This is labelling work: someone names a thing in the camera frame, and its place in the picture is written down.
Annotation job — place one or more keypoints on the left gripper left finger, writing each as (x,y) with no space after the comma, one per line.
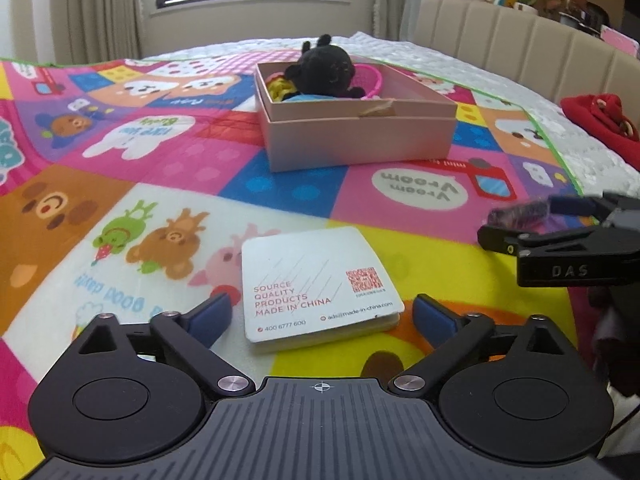
(186,341)

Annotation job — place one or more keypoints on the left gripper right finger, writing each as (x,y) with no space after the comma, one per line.
(457,341)

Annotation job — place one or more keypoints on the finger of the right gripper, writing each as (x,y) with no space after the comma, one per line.
(567,205)
(512,242)

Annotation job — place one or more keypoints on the white square notepad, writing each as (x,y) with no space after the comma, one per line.
(306,288)

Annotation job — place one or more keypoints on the pink plastic net scoop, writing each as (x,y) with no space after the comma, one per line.
(368,78)

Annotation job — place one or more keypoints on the black plush toy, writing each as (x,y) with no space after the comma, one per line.
(324,70)

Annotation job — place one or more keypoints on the blue white tissue pack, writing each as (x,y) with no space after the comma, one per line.
(302,97)

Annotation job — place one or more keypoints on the pink yellow pudding cup toy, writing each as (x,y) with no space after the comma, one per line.
(280,88)

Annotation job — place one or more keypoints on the beige padded headboard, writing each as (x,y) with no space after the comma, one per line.
(545,56)

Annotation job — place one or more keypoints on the pink cardboard box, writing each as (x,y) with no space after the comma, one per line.
(407,121)

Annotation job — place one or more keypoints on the colourful cartoon play mat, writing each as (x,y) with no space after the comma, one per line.
(130,187)

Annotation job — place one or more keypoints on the beige curtain left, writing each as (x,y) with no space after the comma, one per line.
(71,31)

